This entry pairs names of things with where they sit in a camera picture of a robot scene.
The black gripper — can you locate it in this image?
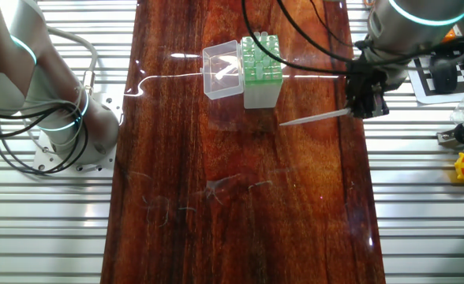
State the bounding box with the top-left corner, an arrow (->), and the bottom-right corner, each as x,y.
344,62 -> 390,119

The pipette tip box green rack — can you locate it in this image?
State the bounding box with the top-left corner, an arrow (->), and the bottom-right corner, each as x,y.
201,31 -> 284,110

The checkerboard calibration sheet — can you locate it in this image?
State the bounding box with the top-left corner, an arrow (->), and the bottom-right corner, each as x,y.
407,54 -> 464,107

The black computer mouse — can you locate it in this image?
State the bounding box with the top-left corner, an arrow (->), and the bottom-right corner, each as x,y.
428,54 -> 461,95

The clear plastic cup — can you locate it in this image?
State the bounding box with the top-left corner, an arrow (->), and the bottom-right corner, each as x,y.
449,103 -> 464,128

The glossy wood grain board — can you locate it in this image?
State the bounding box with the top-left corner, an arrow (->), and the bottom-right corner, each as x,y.
99,0 -> 387,284

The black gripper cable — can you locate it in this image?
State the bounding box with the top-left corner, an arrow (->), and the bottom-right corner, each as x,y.
241,0 -> 351,76
275,0 -> 359,65

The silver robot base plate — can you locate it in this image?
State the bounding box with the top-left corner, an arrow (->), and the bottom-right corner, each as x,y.
32,91 -> 125,178

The grey cable with metal plug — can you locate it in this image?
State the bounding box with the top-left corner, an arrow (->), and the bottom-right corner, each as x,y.
44,26 -> 99,98

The black power cable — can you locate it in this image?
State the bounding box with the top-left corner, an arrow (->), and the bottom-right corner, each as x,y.
0,103 -> 91,176

